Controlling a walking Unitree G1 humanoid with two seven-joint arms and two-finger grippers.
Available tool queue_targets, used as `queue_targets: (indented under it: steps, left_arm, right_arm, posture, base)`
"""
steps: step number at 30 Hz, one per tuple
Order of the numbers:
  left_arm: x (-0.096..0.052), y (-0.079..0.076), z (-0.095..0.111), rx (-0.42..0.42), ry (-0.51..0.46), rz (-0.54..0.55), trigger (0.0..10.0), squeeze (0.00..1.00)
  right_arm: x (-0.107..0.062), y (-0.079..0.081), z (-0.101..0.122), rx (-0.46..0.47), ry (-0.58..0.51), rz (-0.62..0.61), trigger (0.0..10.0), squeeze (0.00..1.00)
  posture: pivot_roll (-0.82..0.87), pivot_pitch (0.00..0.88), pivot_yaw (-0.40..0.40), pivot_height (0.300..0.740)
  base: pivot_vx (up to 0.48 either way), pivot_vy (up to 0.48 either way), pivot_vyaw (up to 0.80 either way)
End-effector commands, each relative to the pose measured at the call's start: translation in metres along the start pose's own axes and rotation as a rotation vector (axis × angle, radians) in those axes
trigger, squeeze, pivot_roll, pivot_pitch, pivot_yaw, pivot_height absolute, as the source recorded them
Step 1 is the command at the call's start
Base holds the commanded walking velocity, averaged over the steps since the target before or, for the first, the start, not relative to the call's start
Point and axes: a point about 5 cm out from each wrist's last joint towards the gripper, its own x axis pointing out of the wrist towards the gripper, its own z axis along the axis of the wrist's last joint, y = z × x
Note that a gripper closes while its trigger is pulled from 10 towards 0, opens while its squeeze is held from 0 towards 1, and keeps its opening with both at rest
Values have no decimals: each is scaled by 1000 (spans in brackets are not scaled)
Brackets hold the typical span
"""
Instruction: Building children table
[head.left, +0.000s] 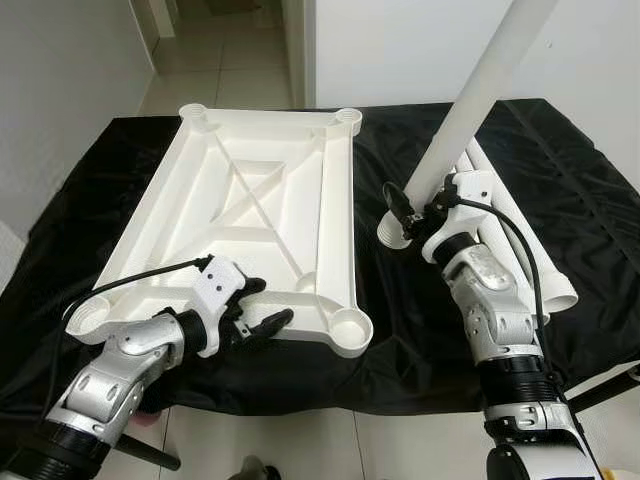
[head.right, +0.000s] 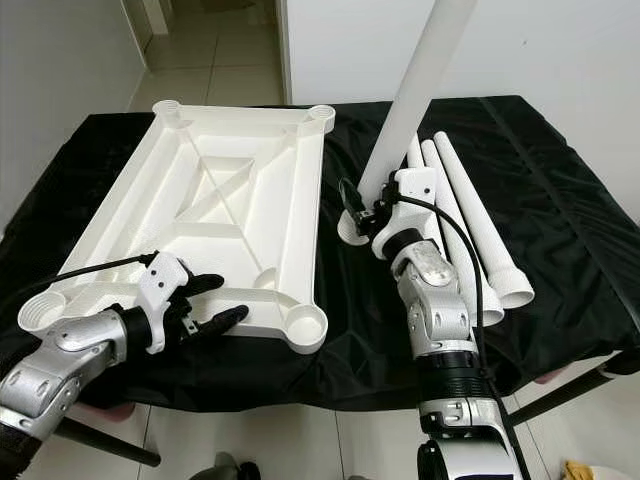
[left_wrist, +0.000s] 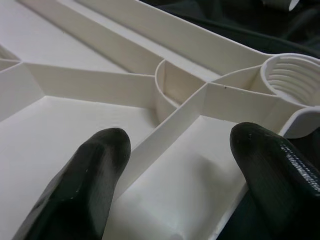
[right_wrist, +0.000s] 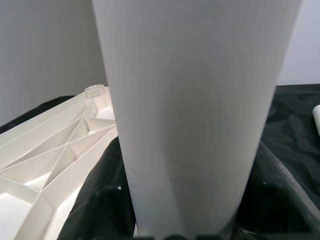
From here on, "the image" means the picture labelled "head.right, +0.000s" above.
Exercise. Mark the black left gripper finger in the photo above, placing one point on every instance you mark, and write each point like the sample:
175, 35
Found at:
206, 284
222, 324

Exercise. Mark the pink stool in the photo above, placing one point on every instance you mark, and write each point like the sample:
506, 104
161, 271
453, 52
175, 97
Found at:
108, 411
620, 365

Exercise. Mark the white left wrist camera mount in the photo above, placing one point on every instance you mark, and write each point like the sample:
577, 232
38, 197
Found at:
165, 285

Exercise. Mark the yellow cloth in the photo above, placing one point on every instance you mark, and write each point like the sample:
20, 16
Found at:
580, 472

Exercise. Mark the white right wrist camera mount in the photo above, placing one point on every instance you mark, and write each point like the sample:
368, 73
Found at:
415, 185

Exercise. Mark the black tablecloth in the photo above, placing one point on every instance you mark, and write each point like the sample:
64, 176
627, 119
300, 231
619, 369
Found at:
560, 200

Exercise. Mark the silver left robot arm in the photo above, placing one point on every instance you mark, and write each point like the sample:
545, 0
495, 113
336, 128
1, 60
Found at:
60, 370

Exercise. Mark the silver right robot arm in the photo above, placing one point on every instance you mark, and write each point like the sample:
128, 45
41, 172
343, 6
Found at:
445, 320

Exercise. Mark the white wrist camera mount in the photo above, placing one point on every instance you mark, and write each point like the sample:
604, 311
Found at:
415, 185
165, 285

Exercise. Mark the white plastic table top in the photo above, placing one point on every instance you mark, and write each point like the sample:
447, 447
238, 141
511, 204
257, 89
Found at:
230, 200

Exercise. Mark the grey left robot foot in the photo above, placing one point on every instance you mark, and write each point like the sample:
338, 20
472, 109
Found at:
232, 468

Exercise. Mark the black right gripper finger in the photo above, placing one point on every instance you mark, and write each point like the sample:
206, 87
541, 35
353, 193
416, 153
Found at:
351, 197

